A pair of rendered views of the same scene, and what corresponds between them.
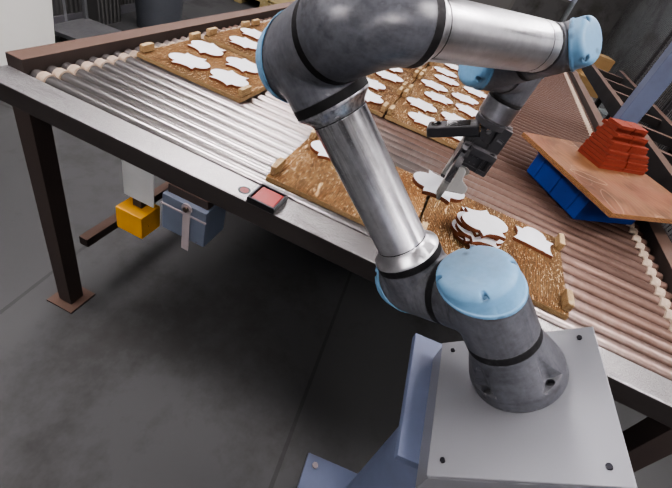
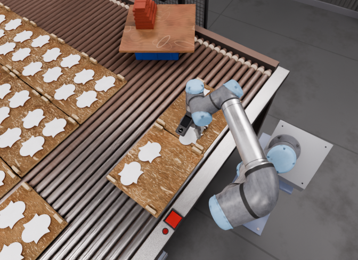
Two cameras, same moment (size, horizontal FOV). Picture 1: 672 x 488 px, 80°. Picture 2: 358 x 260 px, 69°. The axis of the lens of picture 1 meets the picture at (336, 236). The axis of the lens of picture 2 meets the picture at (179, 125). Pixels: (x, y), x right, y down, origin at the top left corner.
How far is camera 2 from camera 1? 99 cm
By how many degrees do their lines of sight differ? 41
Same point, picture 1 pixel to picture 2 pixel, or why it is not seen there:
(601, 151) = (147, 23)
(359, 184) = not seen: hidden behind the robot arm
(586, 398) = (303, 138)
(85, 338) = not seen: outside the picture
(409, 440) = (286, 187)
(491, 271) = (285, 157)
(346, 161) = not seen: hidden behind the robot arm
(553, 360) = (294, 142)
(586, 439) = (315, 146)
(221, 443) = (209, 249)
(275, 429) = (205, 222)
